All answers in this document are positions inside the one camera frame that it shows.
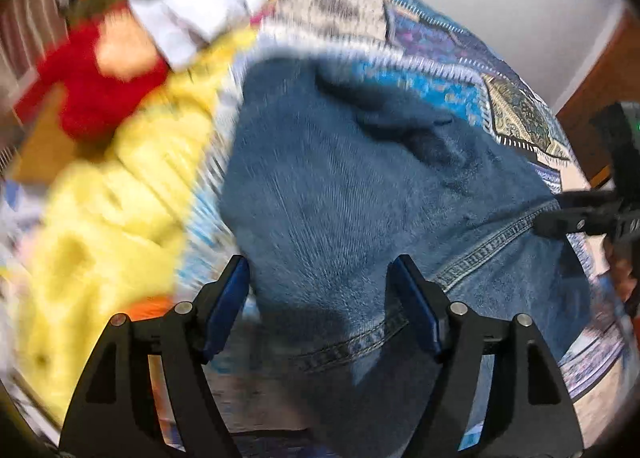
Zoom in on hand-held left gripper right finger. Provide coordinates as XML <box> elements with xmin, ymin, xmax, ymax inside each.
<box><xmin>388</xmin><ymin>254</ymin><xmax>585</xmax><ymax>457</ymax></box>

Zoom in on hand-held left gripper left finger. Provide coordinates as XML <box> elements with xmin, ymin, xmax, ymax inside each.
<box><xmin>59</xmin><ymin>254</ymin><xmax>251</xmax><ymax>455</ymax></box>

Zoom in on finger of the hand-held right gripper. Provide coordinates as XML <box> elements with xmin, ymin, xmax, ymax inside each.
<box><xmin>534</xmin><ymin>191</ymin><xmax>623</xmax><ymax>240</ymax></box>

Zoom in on blue denim jeans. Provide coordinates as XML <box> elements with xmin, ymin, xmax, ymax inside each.
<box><xmin>218</xmin><ymin>57</ymin><xmax>608</xmax><ymax>458</ymax></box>

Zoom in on yellow printed blanket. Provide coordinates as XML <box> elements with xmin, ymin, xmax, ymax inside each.
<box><xmin>0</xmin><ymin>13</ymin><xmax>261</xmax><ymax>424</ymax></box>

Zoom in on patchwork patterned blanket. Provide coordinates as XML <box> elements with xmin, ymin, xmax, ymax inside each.
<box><xmin>170</xmin><ymin>0</ymin><xmax>633</xmax><ymax>458</ymax></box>

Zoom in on white cloth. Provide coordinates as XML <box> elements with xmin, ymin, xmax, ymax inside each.
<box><xmin>127</xmin><ymin>0</ymin><xmax>273</xmax><ymax>72</ymax></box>

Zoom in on red striped curtain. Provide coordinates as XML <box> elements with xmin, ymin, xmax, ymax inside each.
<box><xmin>0</xmin><ymin>0</ymin><xmax>71</xmax><ymax>89</ymax></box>

